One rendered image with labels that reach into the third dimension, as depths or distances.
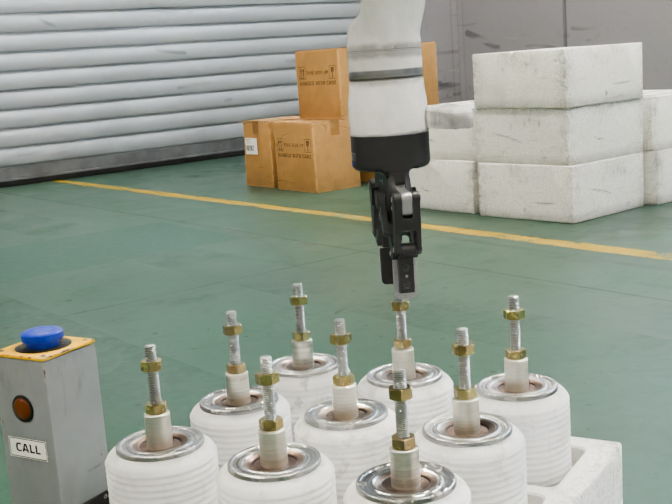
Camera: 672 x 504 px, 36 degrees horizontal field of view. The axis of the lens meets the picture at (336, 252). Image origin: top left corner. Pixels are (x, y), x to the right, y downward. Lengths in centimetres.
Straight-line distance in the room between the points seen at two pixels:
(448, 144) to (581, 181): 57
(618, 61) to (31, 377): 274
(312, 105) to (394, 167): 370
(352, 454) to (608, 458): 26
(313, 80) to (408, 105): 368
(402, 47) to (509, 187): 254
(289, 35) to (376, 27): 584
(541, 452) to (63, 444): 45
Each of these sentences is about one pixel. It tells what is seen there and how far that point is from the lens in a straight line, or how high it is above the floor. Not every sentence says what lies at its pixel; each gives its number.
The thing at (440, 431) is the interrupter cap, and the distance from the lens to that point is 90.
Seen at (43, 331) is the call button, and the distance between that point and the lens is 105.
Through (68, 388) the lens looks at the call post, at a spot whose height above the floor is 28.
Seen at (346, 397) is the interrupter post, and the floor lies 27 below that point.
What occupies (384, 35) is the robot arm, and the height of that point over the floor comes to 58.
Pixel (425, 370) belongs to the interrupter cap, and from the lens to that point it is 106.
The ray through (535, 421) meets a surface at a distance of 97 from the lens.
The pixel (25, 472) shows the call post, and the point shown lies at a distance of 108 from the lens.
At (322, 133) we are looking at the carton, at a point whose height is 25.
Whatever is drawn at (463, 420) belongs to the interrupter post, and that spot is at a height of 26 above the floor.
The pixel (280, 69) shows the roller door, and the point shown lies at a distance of 677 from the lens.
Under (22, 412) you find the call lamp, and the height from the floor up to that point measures 26.
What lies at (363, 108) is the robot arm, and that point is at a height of 52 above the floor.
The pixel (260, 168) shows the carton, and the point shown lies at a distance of 483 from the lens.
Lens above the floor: 57
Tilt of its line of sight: 11 degrees down
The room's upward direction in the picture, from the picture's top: 4 degrees counter-clockwise
